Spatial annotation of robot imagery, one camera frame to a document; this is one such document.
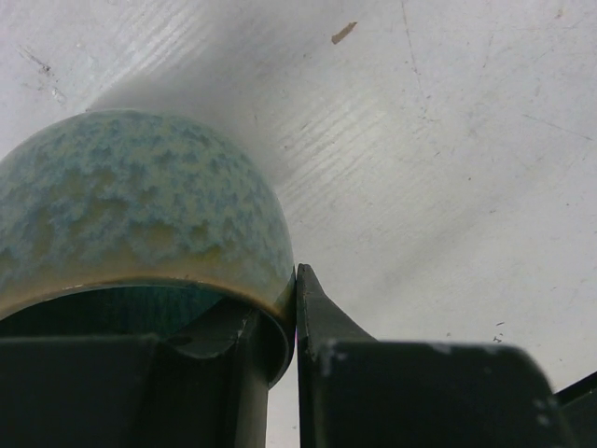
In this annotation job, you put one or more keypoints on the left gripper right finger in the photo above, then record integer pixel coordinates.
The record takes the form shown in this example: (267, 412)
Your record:
(356, 391)

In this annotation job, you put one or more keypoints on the green speckled mug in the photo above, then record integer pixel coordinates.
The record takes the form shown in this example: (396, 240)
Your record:
(162, 210)

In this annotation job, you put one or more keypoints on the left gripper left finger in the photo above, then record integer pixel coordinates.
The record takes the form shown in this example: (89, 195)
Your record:
(204, 387)

